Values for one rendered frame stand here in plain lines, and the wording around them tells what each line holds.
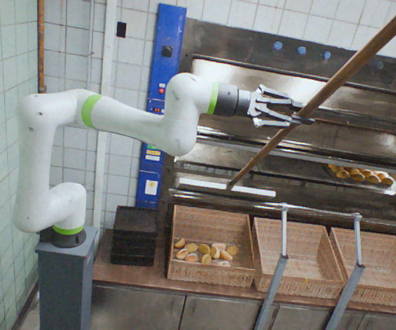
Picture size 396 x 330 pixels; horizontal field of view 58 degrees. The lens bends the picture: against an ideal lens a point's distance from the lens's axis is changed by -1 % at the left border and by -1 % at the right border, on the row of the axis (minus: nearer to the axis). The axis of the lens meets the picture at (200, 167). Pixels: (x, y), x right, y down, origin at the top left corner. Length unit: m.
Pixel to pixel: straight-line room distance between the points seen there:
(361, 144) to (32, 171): 2.09
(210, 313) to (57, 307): 1.08
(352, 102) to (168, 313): 1.81
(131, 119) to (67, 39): 1.31
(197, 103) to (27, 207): 0.71
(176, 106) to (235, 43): 1.34
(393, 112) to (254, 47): 1.03
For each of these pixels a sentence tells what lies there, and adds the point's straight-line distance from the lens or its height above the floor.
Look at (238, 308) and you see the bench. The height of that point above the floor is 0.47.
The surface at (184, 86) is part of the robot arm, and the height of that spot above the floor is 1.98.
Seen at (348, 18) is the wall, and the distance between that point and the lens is 2.42.
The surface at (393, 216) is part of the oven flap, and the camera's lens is 3.08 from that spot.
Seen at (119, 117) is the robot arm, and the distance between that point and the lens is 1.13.
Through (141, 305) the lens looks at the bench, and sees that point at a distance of 2.46.
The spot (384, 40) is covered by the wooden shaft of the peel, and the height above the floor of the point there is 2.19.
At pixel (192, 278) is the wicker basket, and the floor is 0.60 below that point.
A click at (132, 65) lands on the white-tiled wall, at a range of 2.28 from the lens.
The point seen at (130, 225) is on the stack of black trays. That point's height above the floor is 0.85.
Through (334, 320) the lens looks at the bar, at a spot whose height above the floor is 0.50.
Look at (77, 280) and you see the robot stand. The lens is 1.66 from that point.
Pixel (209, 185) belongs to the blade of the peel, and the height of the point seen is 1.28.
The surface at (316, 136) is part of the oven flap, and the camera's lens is 2.52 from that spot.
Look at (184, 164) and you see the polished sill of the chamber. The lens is 2.45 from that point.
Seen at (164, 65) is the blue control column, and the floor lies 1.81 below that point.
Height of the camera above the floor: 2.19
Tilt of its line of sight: 25 degrees down
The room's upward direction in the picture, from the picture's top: 11 degrees clockwise
